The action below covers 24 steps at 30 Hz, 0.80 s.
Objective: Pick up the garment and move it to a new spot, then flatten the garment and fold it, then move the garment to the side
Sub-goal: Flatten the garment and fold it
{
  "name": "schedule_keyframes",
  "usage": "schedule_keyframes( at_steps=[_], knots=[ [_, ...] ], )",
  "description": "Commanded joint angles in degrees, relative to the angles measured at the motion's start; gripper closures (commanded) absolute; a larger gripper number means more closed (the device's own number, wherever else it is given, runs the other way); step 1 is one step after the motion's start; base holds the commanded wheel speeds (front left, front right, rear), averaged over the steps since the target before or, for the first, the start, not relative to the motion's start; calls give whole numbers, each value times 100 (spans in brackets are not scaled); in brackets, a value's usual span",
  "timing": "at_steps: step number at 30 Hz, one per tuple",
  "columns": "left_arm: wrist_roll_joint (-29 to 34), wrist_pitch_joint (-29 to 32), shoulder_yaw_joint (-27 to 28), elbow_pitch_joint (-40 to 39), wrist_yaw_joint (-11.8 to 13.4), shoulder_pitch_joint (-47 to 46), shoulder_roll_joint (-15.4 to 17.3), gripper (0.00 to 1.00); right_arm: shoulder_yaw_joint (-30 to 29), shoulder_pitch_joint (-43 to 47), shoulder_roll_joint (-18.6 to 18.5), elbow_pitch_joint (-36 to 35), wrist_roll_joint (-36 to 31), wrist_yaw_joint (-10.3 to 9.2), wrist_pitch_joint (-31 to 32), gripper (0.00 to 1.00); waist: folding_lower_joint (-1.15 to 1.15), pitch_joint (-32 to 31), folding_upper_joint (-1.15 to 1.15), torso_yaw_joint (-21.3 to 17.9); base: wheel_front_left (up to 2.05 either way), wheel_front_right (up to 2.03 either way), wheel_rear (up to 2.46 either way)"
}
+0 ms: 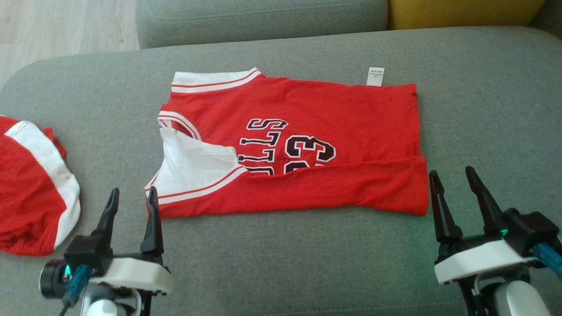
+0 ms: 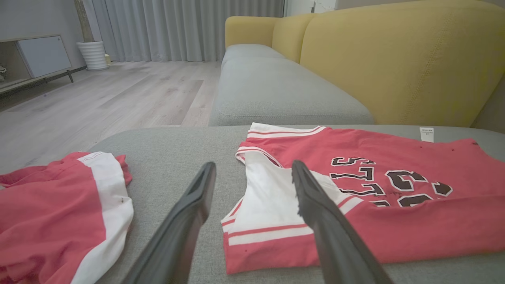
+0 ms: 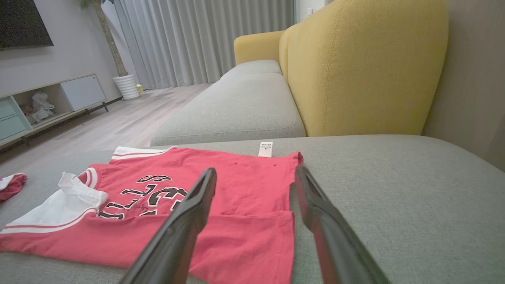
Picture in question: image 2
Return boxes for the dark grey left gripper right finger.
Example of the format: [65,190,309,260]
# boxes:
[292,160,395,284]

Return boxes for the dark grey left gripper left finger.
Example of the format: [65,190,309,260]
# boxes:
[122,162,217,284]

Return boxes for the red basketball jersey number 23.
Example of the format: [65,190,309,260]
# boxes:
[221,122,505,275]

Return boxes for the red shorts with white stripe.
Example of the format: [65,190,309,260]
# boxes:
[0,151,134,284]

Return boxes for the large grey fabric ottoman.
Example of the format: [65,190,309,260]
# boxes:
[89,125,505,284]

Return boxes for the long grey sofa seat cushion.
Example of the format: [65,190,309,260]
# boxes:
[209,57,374,127]

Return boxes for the wide yellow back cushion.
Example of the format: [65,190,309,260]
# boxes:
[299,0,505,127]

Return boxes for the short grey sofa seat cushion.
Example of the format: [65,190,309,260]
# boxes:
[221,44,285,71]

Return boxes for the white ribbed plant pot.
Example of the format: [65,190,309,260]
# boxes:
[77,41,109,71]

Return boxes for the grey pleated curtain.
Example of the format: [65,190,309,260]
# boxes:
[83,0,285,62]

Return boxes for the narrow yellow back cushion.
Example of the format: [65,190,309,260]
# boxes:
[271,13,317,64]

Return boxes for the yellow sofa end cushion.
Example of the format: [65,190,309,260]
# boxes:
[225,16,280,50]

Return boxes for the low white TV cabinet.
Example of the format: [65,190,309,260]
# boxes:
[0,34,75,95]

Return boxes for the brown plant trunk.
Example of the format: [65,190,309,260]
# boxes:
[74,0,95,43]

